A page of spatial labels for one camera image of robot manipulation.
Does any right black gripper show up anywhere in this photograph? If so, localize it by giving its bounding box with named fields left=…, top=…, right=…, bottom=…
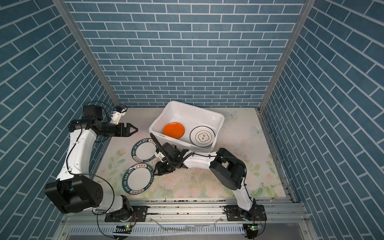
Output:
left=150, top=158, right=176, bottom=176

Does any green rimmed white plate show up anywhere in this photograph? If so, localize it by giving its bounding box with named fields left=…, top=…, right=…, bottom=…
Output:
left=131, top=138, right=157, bottom=163
left=122, top=163, right=154, bottom=195

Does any orange plate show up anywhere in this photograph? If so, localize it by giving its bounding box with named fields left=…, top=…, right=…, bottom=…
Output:
left=163, top=122, right=185, bottom=139

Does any white plate black pattern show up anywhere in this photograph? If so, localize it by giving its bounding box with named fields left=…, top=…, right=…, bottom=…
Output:
left=190, top=126, right=216, bottom=148

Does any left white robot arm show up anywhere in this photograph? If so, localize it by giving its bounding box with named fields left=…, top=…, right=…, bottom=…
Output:
left=45, top=105, right=138, bottom=221

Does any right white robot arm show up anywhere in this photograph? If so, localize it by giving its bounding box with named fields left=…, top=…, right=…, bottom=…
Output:
left=154, top=143, right=257, bottom=215

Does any white plastic bin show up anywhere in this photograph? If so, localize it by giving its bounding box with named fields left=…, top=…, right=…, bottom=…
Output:
left=149, top=101, right=225, bottom=153

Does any floral table mat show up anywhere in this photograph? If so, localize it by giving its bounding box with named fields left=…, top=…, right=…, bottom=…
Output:
left=96, top=108, right=286, bottom=199

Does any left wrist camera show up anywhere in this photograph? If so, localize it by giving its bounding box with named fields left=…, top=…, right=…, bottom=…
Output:
left=110, top=105, right=128, bottom=125

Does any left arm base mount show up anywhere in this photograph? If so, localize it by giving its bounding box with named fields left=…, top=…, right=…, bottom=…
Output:
left=105, top=206, right=148, bottom=223

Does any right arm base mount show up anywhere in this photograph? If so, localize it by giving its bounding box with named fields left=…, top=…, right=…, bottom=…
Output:
left=224, top=204, right=267, bottom=222

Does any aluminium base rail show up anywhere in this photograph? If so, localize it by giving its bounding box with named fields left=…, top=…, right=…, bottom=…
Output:
left=61, top=199, right=310, bottom=226

